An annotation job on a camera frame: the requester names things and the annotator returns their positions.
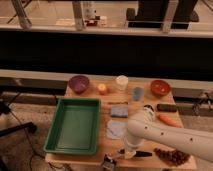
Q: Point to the small orange fruit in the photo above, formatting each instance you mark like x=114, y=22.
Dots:
x=102, y=89

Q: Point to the black rectangular block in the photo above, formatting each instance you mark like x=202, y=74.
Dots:
x=166, y=108

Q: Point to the blue grey cloth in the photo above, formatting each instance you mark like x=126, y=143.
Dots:
x=115, y=129

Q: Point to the black stand base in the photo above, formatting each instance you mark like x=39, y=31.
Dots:
x=30, y=126

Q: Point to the bunch of dark grapes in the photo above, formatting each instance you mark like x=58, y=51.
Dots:
x=172, y=157

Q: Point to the purple bowl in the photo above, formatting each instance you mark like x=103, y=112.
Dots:
x=79, y=83

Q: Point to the white plastic cup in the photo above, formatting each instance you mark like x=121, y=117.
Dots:
x=121, y=82

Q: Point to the black handled brush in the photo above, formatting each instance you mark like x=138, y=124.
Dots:
x=138, y=153

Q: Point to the blue plastic cup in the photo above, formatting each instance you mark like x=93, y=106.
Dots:
x=137, y=93

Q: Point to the green plastic tray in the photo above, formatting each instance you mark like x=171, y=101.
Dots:
x=75, y=127

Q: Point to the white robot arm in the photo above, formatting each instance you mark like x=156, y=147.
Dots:
x=142, y=125

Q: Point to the orange carrot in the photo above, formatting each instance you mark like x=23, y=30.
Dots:
x=165, y=119

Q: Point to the orange bowl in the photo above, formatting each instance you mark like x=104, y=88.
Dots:
x=160, y=88

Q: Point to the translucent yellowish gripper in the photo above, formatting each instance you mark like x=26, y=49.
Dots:
x=129, y=153

